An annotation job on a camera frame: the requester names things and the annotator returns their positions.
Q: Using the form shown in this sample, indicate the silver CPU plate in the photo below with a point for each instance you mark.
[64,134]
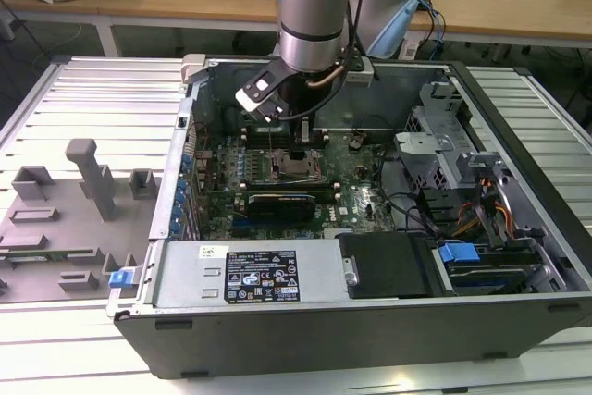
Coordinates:
[296,166]

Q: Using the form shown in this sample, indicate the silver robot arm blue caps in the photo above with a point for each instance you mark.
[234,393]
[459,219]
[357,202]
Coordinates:
[314,11]

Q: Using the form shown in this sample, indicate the black RAM slot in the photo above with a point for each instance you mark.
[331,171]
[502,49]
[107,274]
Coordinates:
[256,140]
[277,184]
[328,193]
[256,133]

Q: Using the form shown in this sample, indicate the CPU socket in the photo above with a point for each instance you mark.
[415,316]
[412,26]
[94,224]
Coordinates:
[275,177]

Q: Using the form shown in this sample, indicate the black drive bay cover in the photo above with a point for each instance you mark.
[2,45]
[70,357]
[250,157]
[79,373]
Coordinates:
[384,265]

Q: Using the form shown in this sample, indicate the black graphics card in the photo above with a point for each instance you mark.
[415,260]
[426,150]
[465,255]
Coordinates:
[277,210]

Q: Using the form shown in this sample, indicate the beige case release latch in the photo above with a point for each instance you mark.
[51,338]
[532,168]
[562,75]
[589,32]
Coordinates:
[192,66]

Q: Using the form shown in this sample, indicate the green motherboard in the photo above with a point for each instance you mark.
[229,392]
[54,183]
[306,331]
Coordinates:
[351,210]

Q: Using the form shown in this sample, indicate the blue card retention clip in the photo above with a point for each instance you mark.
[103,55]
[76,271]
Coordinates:
[177,215]
[187,162]
[181,190]

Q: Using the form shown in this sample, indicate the silver metal drive cage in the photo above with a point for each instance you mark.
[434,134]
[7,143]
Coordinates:
[425,154]

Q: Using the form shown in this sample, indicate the silver power supply unit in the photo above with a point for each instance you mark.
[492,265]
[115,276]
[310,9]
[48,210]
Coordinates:
[185,275]

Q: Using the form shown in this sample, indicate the hard disk in blue carrier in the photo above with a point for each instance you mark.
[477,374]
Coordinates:
[458,254]
[490,283]

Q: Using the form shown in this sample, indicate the black open PC case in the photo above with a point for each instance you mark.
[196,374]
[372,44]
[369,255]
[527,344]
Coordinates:
[324,344]

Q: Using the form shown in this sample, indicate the blue case latch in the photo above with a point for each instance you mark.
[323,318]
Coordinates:
[118,278]

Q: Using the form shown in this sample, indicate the grey parts rack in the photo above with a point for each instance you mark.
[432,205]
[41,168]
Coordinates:
[55,228]

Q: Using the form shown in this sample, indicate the green RAM stick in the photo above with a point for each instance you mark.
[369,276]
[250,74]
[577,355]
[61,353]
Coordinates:
[51,255]

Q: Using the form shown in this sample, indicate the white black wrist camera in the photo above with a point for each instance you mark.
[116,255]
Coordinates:
[259,90]

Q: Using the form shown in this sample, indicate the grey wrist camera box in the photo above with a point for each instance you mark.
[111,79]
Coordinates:
[358,75]

